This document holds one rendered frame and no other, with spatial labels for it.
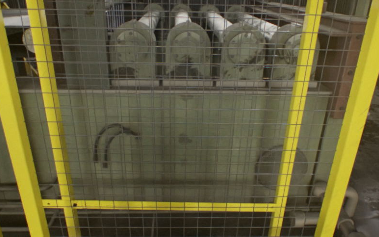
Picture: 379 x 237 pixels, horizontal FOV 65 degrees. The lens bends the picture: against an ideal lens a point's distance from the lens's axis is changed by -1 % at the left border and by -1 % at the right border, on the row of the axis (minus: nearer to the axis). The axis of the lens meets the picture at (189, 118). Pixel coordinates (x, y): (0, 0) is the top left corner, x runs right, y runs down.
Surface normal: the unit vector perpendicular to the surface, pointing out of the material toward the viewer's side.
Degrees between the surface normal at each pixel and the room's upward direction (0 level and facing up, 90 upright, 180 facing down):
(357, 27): 90
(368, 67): 90
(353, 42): 90
